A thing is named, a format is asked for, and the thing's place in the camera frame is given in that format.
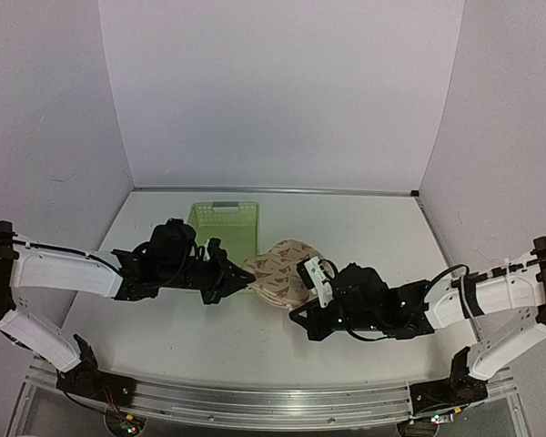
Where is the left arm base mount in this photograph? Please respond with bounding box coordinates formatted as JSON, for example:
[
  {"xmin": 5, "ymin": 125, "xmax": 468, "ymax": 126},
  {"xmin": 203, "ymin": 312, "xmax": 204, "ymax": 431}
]
[{"xmin": 56, "ymin": 334, "xmax": 137, "ymax": 407}]

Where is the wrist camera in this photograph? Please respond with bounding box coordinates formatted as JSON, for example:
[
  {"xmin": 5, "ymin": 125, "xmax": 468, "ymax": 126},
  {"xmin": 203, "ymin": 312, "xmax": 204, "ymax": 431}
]
[
  {"xmin": 200, "ymin": 238, "xmax": 227, "ymax": 262},
  {"xmin": 296, "ymin": 257, "xmax": 333, "ymax": 309}
]

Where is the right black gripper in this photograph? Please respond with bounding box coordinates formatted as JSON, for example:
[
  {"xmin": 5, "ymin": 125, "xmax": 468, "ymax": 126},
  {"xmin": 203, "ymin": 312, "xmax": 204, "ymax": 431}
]
[{"xmin": 292, "ymin": 298, "xmax": 383, "ymax": 342}]

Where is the green plastic basket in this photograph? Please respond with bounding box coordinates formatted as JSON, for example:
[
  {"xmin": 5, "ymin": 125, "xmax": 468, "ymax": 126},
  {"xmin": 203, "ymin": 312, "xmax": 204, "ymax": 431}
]
[{"xmin": 184, "ymin": 201, "xmax": 259, "ymax": 295}]

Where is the patterned beige laundry bag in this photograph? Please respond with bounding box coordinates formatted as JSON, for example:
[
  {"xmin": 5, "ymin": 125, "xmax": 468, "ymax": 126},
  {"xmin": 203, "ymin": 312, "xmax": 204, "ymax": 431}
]
[{"xmin": 241, "ymin": 239, "xmax": 334, "ymax": 310}]

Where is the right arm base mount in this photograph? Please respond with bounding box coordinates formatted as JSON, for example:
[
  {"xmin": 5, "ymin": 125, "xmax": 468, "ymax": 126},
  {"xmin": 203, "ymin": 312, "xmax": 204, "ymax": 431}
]
[{"xmin": 409, "ymin": 347, "xmax": 488, "ymax": 417}]

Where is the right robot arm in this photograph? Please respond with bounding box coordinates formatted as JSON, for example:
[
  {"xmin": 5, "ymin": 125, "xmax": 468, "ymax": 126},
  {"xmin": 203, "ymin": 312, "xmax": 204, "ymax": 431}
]
[{"xmin": 289, "ymin": 237, "xmax": 546, "ymax": 403}]

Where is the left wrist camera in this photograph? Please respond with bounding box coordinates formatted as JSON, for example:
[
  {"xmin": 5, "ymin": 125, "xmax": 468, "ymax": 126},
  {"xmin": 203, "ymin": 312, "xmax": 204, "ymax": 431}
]
[{"xmin": 200, "ymin": 238, "xmax": 227, "ymax": 262}]

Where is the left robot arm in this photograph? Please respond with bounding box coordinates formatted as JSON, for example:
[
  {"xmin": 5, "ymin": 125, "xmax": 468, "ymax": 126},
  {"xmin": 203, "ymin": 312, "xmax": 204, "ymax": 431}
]
[{"xmin": 0, "ymin": 218, "xmax": 256, "ymax": 398}]

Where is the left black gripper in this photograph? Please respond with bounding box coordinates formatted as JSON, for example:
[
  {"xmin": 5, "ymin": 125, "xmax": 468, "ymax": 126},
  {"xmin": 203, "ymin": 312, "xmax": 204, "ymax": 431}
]
[{"xmin": 158, "ymin": 246, "xmax": 255, "ymax": 305}]

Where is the aluminium front rail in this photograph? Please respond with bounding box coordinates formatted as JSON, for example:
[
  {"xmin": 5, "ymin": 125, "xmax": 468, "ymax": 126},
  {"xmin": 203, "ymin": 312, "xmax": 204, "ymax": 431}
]
[{"xmin": 5, "ymin": 358, "xmax": 531, "ymax": 436}]

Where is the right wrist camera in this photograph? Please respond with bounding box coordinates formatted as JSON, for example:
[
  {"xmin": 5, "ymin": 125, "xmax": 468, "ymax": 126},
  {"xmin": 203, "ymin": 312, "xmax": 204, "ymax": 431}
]
[{"xmin": 296, "ymin": 257, "xmax": 333, "ymax": 309}]

